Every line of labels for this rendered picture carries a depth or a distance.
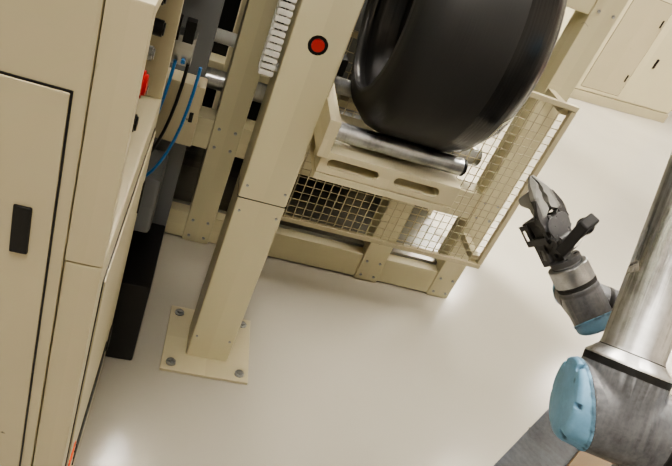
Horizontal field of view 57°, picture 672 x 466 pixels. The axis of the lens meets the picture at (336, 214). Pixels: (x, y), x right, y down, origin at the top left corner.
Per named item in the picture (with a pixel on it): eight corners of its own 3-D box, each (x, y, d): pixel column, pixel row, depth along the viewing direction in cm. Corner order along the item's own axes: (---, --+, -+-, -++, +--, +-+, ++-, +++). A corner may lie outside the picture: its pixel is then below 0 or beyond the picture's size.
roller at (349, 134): (334, 129, 141) (335, 115, 144) (327, 142, 145) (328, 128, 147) (469, 169, 150) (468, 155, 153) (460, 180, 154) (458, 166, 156)
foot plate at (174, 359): (158, 370, 184) (160, 365, 183) (171, 307, 206) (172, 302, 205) (247, 385, 191) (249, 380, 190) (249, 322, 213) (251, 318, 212)
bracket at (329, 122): (315, 156, 141) (330, 119, 136) (308, 85, 174) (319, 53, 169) (329, 160, 142) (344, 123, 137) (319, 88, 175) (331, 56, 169)
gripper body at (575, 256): (516, 225, 141) (539, 272, 141) (545, 219, 133) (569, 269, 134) (536, 211, 144) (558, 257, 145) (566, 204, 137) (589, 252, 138)
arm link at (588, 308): (572, 330, 146) (584, 345, 136) (550, 283, 145) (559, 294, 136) (611, 314, 145) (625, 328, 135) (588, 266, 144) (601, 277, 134)
